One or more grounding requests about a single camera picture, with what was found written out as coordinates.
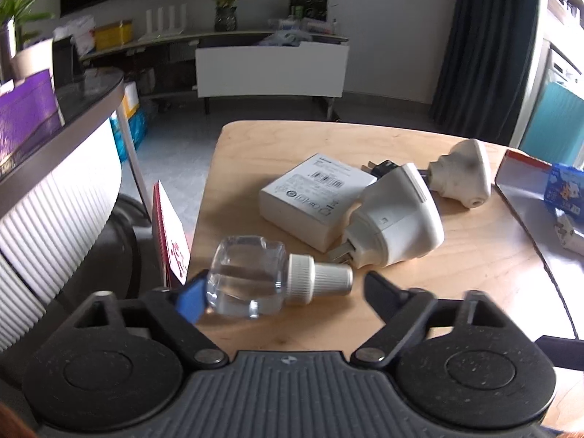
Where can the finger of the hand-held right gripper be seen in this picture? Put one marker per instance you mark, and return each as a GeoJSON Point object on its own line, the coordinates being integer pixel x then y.
{"type": "Point", "coordinates": [563, 349]}

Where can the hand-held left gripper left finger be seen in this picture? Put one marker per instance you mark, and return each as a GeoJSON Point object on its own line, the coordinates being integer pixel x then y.
{"type": "Point", "coordinates": [189, 303]}

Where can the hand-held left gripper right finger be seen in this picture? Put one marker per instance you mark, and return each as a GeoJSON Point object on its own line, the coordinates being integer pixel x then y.
{"type": "Point", "coordinates": [378, 292]}

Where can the clear liquid bottle white cap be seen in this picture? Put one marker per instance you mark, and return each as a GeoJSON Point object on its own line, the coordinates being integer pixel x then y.
{"type": "Point", "coordinates": [255, 278]}

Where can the white rounded charger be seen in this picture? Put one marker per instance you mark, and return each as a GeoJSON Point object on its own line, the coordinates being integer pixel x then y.
{"type": "Point", "coordinates": [572, 237]}

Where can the white power adapter box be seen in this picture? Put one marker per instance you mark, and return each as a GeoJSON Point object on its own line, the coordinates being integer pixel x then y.
{"type": "Point", "coordinates": [310, 196]}

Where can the black plug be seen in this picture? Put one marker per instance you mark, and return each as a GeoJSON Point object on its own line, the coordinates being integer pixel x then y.
{"type": "Point", "coordinates": [381, 169]}

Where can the blue box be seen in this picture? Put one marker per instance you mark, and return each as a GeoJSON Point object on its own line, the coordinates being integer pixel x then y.
{"type": "Point", "coordinates": [565, 187]}

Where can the large white plug-in device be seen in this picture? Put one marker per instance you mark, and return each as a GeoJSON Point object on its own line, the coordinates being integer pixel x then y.
{"type": "Point", "coordinates": [394, 228]}

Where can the red and white box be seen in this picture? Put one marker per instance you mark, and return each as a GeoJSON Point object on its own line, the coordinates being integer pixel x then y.
{"type": "Point", "coordinates": [169, 237]}

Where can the small white plug-in device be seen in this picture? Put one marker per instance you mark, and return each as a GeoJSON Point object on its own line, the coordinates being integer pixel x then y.
{"type": "Point", "coordinates": [463, 175]}

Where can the oval coffee table ribbed sides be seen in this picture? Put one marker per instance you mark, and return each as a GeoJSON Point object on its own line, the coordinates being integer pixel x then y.
{"type": "Point", "coordinates": [59, 219]}

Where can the blue plastic bag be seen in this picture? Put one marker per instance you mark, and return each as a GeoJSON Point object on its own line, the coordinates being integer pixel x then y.
{"type": "Point", "coordinates": [130, 134]}

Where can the yellow and white carton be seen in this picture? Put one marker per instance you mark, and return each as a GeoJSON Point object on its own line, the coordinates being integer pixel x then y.
{"type": "Point", "coordinates": [131, 100]}

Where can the teal panel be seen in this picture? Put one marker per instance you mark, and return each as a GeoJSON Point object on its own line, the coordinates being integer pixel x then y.
{"type": "Point", "coordinates": [552, 123]}

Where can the white television console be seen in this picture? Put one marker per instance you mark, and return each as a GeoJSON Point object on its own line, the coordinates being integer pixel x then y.
{"type": "Point", "coordinates": [269, 70]}

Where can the purple tin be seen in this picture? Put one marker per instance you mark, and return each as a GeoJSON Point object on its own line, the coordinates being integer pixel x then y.
{"type": "Point", "coordinates": [27, 114]}

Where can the dark curtain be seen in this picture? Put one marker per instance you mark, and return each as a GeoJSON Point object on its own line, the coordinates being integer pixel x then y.
{"type": "Point", "coordinates": [483, 45]}

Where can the black stand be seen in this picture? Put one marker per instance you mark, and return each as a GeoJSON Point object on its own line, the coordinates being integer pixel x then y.
{"type": "Point", "coordinates": [68, 61]}

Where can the clear plastic bag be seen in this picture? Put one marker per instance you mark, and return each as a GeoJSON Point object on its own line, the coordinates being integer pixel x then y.
{"type": "Point", "coordinates": [283, 39]}

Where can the yellow box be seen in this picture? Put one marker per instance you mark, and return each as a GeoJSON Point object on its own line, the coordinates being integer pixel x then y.
{"type": "Point", "coordinates": [114, 35]}

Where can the white router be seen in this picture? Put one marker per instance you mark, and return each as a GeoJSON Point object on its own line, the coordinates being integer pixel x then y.
{"type": "Point", "coordinates": [162, 25]}

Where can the paper cup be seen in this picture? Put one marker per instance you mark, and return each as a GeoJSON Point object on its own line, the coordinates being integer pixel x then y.
{"type": "Point", "coordinates": [32, 61]}

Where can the black and green box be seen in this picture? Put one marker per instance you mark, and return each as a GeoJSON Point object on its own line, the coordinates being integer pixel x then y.
{"type": "Point", "coordinates": [309, 7]}

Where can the white plastic bag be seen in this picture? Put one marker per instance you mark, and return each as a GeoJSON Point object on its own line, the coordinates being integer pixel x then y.
{"type": "Point", "coordinates": [75, 32]}

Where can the white shelf unit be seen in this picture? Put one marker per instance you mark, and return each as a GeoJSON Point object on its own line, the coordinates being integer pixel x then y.
{"type": "Point", "coordinates": [565, 18]}

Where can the green plant in metal vase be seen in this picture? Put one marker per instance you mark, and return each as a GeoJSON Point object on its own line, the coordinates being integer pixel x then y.
{"type": "Point", "coordinates": [11, 13]}

